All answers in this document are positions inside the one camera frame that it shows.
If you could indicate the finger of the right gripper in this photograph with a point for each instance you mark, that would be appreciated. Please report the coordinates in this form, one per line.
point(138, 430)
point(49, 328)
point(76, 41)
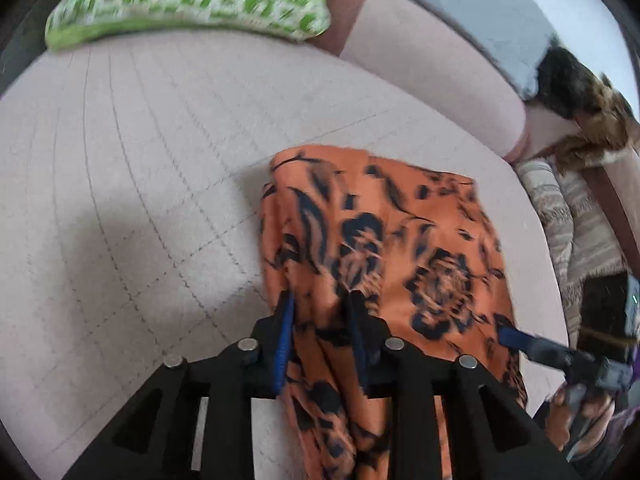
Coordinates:
point(537, 349)

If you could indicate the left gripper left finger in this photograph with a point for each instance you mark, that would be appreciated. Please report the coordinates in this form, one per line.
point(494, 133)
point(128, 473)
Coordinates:
point(193, 420)

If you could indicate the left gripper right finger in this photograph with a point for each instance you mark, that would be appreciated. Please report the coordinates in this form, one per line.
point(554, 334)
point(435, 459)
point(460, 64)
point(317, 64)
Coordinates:
point(447, 411)

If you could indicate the orange black floral blouse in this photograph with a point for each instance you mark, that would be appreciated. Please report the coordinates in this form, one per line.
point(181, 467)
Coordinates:
point(418, 246)

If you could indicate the striped beige floral blanket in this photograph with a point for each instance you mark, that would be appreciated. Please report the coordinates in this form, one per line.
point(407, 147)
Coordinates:
point(581, 241)

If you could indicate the brown crumpled cloth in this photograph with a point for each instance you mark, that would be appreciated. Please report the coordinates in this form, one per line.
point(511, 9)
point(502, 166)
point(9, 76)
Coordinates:
point(604, 136)

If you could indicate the black furry garment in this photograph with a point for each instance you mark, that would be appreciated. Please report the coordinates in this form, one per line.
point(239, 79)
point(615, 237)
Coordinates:
point(566, 86)

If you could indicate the pink bolster cushion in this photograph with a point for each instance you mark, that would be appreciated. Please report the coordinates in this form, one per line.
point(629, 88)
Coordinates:
point(417, 52)

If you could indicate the grey pillow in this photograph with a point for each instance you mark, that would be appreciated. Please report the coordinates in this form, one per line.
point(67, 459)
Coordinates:
point(514, 35)

